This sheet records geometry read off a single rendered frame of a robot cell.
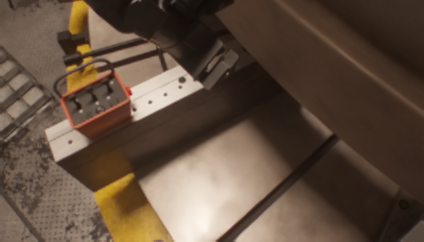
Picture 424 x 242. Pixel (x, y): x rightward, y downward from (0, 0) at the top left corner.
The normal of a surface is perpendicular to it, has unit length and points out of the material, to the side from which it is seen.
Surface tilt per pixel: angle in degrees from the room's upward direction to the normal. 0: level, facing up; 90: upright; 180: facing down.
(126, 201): 0
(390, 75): 11
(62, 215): 0
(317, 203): 0
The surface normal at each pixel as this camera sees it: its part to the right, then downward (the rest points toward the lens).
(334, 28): -0.17, -0.38
